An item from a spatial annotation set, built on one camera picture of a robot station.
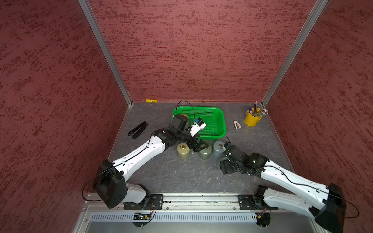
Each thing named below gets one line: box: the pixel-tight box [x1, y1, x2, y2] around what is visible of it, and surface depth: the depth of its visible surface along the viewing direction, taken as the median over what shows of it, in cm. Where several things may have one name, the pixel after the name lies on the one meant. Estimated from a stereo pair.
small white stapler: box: [233, 119, 242, 130], surface depth 106 cm
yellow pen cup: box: [244, 107, 263, 127], surface depth 105 cm
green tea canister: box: [198, 145, 213, 160], surface depth 87 cm
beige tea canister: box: [176, 142, 191, 160], surface depth 87 cm
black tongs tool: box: [127, 120, 149, 140], surface depth 102 cm
